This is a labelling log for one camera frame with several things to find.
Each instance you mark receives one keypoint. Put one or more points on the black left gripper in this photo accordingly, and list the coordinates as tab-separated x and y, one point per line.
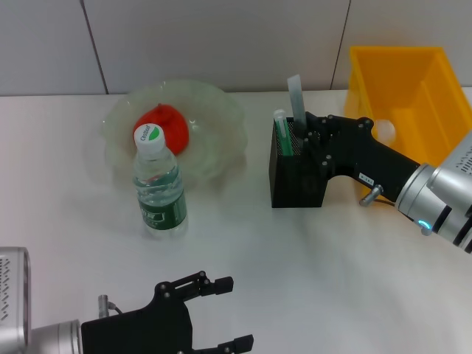
144	328

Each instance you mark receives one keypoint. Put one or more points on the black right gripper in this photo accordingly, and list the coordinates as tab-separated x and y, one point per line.
368	155

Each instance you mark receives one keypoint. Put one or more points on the mint green utility knife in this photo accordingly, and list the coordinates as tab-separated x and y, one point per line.
283	132

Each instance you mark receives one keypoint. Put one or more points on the grey marker pen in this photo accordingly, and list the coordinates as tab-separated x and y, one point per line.
296	99

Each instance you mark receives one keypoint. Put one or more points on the white paper ball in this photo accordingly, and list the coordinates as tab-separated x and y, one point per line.
386	130

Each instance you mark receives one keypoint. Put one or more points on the clear green-label water bottle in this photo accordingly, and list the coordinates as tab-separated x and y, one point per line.
160	191

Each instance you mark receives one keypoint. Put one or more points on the red-orange toy orange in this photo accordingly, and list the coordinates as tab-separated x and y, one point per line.
177	125

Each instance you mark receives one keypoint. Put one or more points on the black mesh pen holder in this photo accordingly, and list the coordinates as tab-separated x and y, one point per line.
291	184

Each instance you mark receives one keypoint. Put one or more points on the green glass fruit plate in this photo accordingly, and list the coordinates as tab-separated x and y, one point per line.
214	147

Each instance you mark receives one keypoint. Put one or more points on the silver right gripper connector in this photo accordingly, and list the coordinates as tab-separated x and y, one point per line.
370	195

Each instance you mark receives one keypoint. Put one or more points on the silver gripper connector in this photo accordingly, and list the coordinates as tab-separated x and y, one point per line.
370	195
104	306

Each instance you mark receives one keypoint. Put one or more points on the yellow plastic bin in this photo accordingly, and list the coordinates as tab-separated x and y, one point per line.
413	81

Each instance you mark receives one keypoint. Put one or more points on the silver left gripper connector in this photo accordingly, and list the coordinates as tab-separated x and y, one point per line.
104	306

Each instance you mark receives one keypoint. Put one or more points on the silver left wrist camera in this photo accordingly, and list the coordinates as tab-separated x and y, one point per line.
13	302

